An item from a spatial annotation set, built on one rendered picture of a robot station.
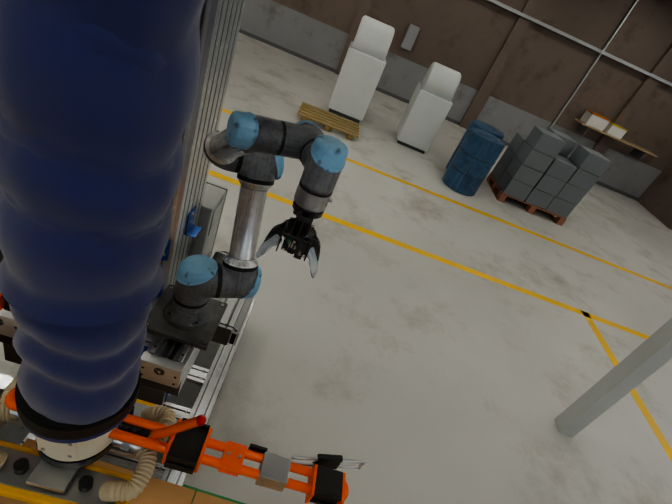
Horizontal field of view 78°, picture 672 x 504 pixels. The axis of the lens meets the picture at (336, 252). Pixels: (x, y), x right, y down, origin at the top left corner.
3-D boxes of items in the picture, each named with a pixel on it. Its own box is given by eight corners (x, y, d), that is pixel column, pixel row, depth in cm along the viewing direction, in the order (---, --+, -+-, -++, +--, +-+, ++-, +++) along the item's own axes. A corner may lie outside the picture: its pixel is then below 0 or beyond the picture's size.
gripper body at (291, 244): (273, 252, 94) (288, 209, 88) (281, 233, 102) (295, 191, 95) (305, 264, 95) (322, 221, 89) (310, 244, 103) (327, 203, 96)
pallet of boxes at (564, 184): (497, 200, 697) (543, 132, 631) (486, 179, 769) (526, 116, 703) (561, 226, 713) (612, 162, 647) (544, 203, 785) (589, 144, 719)
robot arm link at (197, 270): (171, 280, 140) (177, 249, 133) (212, 281, 147) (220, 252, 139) (173, 306, 132) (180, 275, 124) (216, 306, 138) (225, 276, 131)
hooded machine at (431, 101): (393, 130, 801) (428, 56, 725) (423, 143, 810) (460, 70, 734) (395, 143, 742) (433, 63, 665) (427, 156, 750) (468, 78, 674)
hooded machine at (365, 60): (360, 125, 752) (399, 32, 666) (326, 111, 744) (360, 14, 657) (362, 113, 818) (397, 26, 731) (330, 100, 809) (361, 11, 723)
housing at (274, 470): (254, 486, 100) (258, 477, 97) (260, 458, 105) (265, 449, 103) (281, 493, 100) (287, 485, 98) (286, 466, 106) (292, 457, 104)
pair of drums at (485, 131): (443, 187, 652) (474, 134, 603) (435, 159, 754) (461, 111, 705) (486, 204, 661) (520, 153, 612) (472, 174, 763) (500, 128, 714)
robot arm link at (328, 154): (342, 135, 89) (357, 154, 84) (325, 179, 95) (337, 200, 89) (309, 128, 86) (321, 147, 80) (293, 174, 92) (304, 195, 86)
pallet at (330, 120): (358, 129, 727) (360, 124, 721) (356, 143, 665) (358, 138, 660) (301, 106, 714) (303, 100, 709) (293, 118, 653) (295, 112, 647)
